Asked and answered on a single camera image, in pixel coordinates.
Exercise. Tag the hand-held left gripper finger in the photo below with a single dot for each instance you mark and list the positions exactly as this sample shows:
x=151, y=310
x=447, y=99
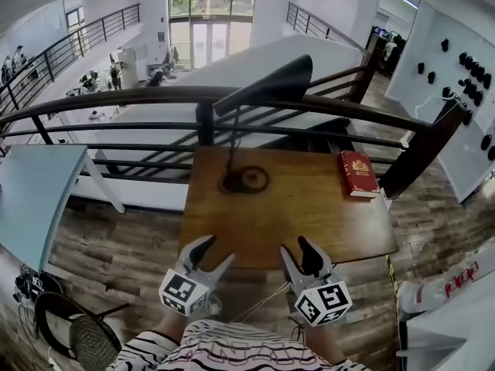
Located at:
x=197, y=251
x=218, y=273

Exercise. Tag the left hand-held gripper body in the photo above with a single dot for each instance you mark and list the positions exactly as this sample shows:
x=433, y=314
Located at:
x=181, y=290

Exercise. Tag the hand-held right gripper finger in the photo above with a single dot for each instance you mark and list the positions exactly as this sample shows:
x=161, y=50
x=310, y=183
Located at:
x=313, y=261
x=292, y=273

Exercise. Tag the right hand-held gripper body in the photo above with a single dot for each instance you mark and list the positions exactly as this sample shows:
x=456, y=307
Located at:
x=323, y=303

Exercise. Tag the black desk lamp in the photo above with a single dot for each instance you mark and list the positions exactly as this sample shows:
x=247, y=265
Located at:
x=278, y=79

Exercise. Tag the person's right forearm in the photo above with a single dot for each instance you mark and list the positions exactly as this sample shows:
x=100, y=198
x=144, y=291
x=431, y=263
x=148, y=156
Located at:
x=323, y=342

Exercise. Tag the person's left forearm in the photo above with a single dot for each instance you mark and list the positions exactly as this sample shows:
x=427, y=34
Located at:
x=170, y=327

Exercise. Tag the black and white striped shirt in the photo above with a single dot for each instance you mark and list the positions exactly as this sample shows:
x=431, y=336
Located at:
x=232, y=350

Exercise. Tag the red hardcover book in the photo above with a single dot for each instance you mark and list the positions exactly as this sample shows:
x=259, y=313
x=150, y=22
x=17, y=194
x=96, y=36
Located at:
x=357, y=172

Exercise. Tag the black mesh chair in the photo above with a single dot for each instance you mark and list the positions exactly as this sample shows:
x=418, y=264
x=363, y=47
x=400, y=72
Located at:
x=89, y=342

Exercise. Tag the pack of clear bottles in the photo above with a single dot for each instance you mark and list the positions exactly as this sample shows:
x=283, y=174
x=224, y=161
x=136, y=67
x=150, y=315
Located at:
x=433, y=292

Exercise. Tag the white table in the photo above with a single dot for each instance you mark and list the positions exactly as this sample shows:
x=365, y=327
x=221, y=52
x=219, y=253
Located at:
x=456, y=346

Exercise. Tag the dark curved balcony railing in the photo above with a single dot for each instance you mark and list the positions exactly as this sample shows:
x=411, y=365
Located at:
x=154, y=93

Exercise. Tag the light blue table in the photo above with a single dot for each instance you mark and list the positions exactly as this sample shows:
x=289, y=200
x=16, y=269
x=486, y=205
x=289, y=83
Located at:
x=31, y=184

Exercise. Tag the white cabinet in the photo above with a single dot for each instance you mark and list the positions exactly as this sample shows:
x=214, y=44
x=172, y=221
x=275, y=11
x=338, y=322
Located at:
x=127, y=68

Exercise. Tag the glass entrance door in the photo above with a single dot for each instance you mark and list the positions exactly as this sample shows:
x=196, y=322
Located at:
x=210, y=41

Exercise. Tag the short black mezzanine railing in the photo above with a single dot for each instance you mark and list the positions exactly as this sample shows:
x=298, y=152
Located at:
x=308, y=23

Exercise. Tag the long black mezzanine railing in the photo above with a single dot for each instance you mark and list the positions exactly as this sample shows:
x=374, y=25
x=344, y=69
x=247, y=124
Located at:
x=103, y=29

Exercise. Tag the group of black board items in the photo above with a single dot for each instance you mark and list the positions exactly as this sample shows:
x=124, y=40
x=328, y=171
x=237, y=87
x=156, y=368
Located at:
x=470, y=62

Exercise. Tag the brown wooden railing post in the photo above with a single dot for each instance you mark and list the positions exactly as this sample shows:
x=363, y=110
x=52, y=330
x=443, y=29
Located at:
x=425, y=153
x=367, y=68

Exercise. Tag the white wall board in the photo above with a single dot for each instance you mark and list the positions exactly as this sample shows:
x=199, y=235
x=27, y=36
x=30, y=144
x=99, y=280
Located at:
x=433, y=52

